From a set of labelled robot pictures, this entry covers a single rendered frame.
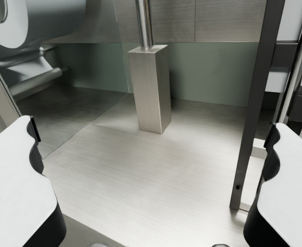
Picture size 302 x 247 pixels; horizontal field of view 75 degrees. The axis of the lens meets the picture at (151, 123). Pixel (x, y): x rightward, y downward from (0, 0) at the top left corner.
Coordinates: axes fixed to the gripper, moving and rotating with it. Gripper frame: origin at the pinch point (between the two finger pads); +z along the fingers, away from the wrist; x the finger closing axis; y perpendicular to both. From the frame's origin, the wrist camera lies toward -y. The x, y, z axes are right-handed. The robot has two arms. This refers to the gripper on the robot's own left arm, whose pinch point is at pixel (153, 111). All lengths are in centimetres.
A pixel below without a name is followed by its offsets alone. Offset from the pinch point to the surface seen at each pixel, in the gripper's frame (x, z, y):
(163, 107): 5, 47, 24
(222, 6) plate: 23, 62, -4
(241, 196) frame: 20.0, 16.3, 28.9
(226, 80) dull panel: 29, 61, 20
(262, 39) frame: 13.4, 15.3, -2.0
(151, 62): 0.4, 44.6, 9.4
